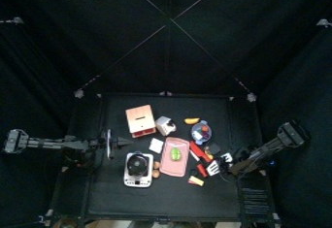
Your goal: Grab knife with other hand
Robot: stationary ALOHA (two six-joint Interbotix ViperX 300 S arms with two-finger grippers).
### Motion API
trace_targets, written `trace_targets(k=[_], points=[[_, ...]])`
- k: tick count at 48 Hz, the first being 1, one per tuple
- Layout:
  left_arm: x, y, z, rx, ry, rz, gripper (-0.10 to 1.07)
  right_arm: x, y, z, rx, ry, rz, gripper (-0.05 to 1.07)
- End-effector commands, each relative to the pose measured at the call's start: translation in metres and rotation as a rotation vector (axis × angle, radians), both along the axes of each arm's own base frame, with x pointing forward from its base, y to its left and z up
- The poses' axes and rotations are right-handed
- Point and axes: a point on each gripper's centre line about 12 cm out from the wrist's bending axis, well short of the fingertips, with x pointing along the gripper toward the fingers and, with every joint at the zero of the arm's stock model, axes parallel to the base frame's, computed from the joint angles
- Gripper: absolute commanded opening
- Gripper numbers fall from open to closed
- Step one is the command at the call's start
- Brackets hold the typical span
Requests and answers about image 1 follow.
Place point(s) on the white square card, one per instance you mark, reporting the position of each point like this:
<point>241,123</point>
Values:
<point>156,145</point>

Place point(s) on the black toy piece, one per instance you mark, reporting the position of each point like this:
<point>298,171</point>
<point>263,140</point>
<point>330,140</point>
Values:
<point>213,148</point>

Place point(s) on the pink toy tray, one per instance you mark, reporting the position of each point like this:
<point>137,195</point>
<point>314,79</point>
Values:
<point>174,167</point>

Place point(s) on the wooden toy box red base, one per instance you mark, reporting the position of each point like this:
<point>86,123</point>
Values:
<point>141,120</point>

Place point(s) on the white label sticker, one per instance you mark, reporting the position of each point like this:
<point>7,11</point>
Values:
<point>255,202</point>

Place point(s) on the white toy coffee machine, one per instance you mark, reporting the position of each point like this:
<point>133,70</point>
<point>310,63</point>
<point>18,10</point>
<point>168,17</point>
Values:
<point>165,126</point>

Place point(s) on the green toy vegetable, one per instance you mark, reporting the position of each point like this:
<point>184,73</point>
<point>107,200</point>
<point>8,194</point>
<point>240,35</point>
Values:
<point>176,154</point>

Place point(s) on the yellow toy cheese wedge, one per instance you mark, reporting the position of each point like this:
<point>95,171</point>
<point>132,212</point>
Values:
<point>196,181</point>

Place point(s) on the orange toy food piece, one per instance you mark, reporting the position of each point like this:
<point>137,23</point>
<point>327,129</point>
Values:
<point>205,128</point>

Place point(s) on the red toy block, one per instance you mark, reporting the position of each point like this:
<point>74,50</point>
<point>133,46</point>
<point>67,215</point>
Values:
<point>203,170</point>

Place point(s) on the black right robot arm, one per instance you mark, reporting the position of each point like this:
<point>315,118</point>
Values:
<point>269,147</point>

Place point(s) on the brown toy nut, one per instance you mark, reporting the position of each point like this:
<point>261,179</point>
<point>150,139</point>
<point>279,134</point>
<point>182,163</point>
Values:
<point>156,174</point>
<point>157,165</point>

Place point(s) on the grey frame corner bracket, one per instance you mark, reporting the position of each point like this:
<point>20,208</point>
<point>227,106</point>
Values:
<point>252,97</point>
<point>18,20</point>
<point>323,22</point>
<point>78,93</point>
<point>165,93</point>

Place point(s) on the purple toy food piece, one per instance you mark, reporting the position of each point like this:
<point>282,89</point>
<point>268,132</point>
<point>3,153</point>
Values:
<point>207,136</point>

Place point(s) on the black toy pan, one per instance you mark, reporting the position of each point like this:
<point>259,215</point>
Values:
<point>137,165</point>

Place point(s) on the white slotted toy spatula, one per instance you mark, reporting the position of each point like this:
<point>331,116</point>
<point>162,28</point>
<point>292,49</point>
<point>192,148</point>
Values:
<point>213,168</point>

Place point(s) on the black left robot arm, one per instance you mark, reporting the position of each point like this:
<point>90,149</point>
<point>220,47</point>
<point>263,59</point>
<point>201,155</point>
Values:
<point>51,143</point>

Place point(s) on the small orange toy piece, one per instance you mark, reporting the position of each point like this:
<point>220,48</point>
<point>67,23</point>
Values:
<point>209,156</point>

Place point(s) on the silver toy stove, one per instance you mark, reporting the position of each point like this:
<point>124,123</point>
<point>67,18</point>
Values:
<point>138,180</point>

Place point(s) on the white toy food piece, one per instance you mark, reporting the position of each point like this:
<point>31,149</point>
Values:
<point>199,135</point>

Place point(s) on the red toy knife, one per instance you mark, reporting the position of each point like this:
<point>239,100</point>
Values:
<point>197,148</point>

